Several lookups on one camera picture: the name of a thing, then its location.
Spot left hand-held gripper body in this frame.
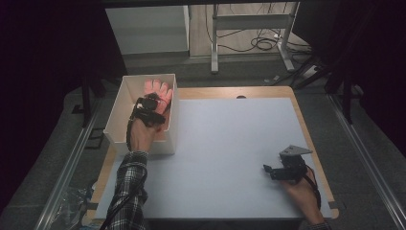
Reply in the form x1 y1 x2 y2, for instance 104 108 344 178
128 95 167 128

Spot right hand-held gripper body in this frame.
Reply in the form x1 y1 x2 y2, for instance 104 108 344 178
273 145 313 186

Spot pink winter glove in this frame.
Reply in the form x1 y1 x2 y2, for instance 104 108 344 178
142 79 174 132

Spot white box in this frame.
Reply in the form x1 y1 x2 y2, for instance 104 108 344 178
102 73 180 156

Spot person's left hand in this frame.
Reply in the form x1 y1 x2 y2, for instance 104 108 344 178
126 109 167 153

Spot person's right hand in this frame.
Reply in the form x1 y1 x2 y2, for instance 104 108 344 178
281 166 324 226

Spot pale blue table mat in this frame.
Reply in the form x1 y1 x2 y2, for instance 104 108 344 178
94 97 333 220

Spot black metal stand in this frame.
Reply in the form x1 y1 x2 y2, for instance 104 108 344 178
79 74 107 128
342 78 355 125

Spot white cabinet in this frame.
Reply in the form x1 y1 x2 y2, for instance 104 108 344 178
104 5 191 56

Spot white power strip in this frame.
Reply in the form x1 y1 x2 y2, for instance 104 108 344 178
301 64 320 80

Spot clear plastic bag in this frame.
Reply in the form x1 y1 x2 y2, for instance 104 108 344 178
56 185 98 230

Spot right hand-held gripper black cable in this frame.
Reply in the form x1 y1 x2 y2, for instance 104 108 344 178
301 164 322 211

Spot aluminium floor rail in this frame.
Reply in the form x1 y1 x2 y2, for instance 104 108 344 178
327 93 406 230
33 98 108 230

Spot white metal desk frame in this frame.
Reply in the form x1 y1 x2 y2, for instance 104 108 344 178
210 1 302 75

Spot black floor cables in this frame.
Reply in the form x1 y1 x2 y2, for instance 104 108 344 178
204 2 315 57

